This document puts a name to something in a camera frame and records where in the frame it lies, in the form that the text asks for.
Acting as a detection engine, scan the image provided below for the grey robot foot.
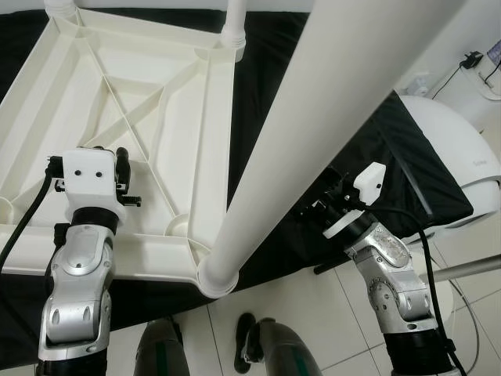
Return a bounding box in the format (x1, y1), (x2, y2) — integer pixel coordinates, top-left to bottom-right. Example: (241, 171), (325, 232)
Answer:
(135, 317), (189, 376)
(235, 313), (323, 376)

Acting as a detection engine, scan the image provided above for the black table frame bar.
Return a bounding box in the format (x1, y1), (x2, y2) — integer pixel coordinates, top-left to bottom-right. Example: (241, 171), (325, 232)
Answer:
(315, 257), (349, 275)

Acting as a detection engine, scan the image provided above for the thin grey floor cable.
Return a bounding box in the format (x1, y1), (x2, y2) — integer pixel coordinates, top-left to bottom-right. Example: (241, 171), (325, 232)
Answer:
(450, 282), (482, 369)

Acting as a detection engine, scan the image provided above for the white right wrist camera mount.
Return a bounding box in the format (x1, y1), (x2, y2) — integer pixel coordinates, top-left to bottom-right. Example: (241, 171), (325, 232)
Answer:
(325, 162), (386, 240)

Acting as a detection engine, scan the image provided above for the grey robot left foot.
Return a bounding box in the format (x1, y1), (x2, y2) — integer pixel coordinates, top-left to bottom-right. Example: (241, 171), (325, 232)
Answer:
(135, 317), (189, 376)

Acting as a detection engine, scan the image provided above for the blue ribbed device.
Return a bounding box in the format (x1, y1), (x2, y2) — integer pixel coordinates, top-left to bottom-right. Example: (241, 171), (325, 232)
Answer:
(487, 35), (501, 67)

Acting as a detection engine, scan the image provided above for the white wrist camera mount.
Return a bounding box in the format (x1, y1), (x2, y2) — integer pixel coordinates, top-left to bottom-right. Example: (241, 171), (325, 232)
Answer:
(61, 147), (130, 224)
(325, 162), (386, 240)

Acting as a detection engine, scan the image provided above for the white dome-shaped appliance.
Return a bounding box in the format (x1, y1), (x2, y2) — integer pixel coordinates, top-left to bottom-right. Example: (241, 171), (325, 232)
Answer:
(395, 94), (501, 232)

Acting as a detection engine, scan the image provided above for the grey metal rod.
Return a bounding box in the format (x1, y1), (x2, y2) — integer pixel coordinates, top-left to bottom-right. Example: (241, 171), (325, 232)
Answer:
(431, 257), (501, 281)

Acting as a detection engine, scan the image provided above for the black wall plug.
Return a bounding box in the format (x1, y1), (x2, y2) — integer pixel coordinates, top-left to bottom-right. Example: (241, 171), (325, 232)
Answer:
(462, 51), (485, 70)

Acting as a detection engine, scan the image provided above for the grey robot right foot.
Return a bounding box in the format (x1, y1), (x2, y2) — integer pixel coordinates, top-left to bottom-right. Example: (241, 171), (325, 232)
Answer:
(235, 313), (323, 376)

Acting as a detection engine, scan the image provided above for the black table cloth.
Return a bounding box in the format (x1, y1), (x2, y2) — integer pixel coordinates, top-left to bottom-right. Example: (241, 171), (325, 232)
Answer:
(0, 9), (474, 369)

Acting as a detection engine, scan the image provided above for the thin black power cable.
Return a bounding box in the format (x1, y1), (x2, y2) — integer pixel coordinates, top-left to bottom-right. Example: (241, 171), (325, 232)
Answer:
(433, 63), (469, 99)

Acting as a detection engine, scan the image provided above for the white box appliance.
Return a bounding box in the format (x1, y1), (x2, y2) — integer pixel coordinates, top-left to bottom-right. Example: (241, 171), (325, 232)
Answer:
(438, 55), (501, 118)

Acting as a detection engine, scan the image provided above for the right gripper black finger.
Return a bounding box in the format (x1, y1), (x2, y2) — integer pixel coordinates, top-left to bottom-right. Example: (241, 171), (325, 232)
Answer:
(325, 166), (355, 198)

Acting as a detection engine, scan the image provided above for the white plastic table top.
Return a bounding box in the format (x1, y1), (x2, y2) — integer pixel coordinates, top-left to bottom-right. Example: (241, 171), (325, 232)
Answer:
(0, 6), (245, 284)

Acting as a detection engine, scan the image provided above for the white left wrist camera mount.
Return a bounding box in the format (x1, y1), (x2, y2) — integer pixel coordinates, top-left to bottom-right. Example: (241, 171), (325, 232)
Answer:
(61, 147), (130, 224)

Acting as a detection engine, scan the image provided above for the small white wall device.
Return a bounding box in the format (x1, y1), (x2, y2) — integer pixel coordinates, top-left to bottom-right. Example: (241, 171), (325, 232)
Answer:
(411, 72), (435, 93)

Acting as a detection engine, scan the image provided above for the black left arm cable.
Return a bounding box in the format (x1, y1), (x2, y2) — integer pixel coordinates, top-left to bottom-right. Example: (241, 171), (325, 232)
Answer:
(0, 157), (67, 267)

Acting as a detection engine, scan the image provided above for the white round base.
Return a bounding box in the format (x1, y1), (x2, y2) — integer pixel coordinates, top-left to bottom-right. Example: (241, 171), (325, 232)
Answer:
(434, 258), (467, 322)

